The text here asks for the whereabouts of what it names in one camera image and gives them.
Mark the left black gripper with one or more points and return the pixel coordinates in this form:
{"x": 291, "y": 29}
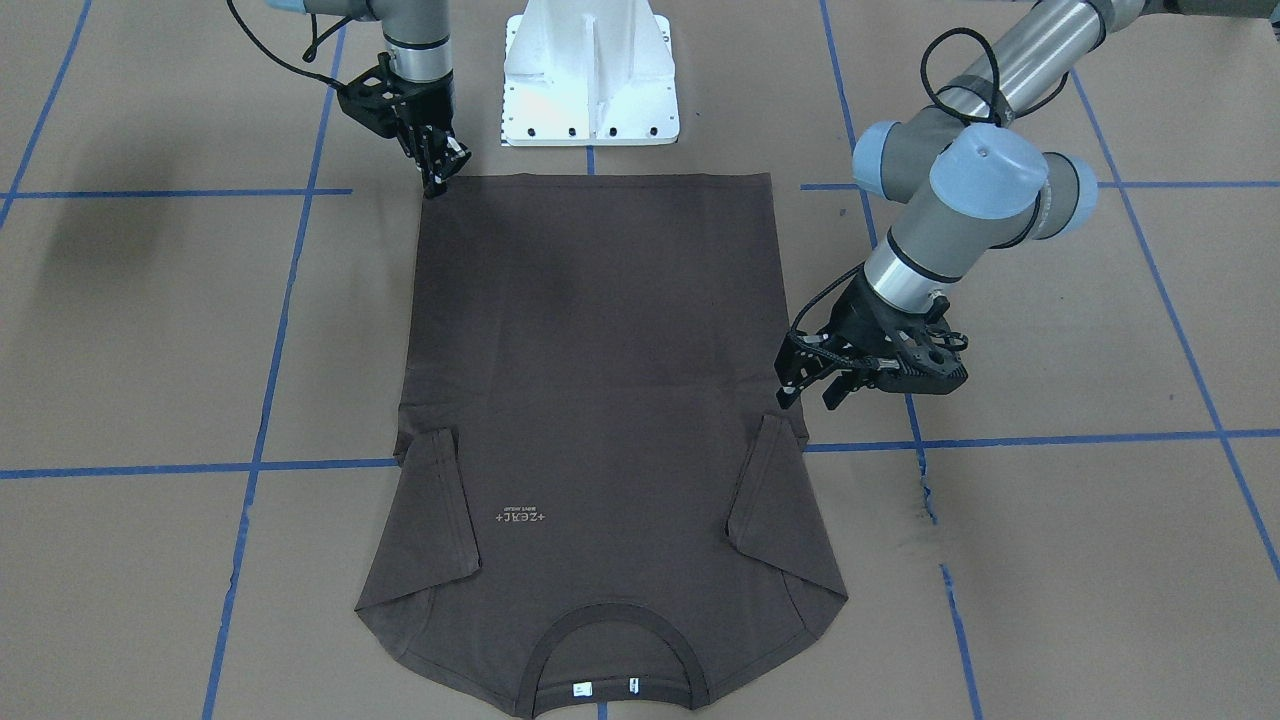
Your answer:
{"x": 858, "y": 316}

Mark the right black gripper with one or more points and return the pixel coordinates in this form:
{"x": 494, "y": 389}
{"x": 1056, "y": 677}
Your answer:
{"x": 427, "y": 104}

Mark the dark brown t-shirt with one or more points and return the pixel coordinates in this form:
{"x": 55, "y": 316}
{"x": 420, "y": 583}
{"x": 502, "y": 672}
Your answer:
{"x": 599, "y": 497}

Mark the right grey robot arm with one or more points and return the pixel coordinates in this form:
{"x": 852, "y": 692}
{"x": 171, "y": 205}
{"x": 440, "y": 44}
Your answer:
{"x": 416, "y": 33}

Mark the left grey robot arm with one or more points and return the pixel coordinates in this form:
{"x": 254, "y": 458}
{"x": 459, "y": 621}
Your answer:
{"x": 967, "y": 184}

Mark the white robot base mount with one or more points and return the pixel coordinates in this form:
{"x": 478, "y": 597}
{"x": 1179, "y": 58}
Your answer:
{"x": 589, "y": 73}

